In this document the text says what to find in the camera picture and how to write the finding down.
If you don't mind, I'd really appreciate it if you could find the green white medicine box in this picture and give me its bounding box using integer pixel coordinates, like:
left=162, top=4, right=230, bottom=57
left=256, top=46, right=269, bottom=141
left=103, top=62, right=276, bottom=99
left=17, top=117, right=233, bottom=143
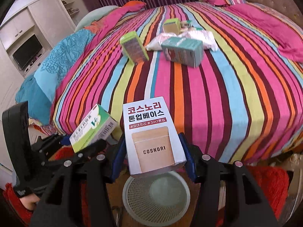
left=69, top=104, right=118, bottom=153

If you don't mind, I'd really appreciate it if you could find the pale green pillow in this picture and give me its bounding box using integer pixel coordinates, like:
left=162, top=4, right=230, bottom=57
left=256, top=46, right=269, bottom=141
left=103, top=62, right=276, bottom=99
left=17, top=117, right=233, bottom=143
left=74, top=5, right=119, bottom=32

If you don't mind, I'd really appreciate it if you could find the pink striped pillow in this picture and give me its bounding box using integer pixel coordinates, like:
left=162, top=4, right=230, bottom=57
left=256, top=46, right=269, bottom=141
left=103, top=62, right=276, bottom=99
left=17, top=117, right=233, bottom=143
left=203, top=0, right=247, bottom=6

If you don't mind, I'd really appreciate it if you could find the white wall cabinet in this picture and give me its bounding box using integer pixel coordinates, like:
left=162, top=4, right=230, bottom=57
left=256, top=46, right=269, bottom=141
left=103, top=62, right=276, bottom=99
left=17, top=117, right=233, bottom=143
left=1, top=0, right=88, bottom=77

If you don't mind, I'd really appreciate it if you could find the blue patterned blanket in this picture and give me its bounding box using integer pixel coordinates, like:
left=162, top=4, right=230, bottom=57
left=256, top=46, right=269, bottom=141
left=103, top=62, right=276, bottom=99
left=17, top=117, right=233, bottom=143
left=15, top=29, right=95, bottom=126

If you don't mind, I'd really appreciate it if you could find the striped colourful bed cover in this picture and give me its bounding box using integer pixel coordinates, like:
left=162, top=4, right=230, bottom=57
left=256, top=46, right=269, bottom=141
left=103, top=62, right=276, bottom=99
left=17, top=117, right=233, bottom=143
left=50, top=2, right=302, bottom=163

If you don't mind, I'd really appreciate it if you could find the teal pink tissue box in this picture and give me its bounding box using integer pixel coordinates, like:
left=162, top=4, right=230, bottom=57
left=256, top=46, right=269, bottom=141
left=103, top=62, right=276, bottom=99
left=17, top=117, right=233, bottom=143
left=161, top=37, right=203, bottom=68

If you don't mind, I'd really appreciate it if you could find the white plastic bag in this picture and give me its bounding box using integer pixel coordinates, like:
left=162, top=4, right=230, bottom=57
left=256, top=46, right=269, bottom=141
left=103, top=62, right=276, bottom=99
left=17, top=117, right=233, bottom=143
left=144, top=29, right=220, bottom=52

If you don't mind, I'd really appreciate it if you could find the white mesh waste basket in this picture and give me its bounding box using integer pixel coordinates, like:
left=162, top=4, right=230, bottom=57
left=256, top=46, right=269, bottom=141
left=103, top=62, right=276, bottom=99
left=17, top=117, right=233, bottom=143
left=122, top=171, right=191, bottom=226

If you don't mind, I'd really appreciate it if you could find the pink folded duvet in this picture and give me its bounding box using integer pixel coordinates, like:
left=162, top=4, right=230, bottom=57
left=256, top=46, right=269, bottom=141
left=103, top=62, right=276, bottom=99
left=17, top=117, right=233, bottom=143
left=225, top=3, right=302, bottom=64

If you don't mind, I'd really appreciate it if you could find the red fluffy rug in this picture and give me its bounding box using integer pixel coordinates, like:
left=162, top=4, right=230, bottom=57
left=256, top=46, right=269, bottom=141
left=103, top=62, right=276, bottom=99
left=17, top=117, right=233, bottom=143
left=0, top=146, right=291, bottom=227

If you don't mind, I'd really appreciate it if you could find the black television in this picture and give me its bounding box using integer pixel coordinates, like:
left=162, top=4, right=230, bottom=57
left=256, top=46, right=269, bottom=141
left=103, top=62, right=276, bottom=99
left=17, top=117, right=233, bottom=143
left=12, top=34, right=43, bottom=70

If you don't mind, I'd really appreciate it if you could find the person's left hand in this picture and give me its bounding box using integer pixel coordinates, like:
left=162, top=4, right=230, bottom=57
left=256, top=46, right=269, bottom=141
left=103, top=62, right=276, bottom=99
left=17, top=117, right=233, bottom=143
left=20, top=194, right=40, bottom=211

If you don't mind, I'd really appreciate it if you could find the white Cosnori box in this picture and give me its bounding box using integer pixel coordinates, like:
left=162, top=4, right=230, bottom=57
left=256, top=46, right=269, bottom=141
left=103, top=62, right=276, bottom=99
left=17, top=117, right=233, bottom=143
left=123, top=96, right=186, bottom=177

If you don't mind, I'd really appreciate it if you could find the small green printed packet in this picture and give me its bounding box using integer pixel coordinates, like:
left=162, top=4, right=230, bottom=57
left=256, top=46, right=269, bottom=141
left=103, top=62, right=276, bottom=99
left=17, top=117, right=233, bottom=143
left=180, top=20, right=192, bottom=29

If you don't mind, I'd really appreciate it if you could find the lime green tall box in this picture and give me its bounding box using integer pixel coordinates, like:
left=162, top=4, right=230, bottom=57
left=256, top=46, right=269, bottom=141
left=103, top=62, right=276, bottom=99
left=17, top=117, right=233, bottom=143
left=120, top=31, right=149, bottom=65

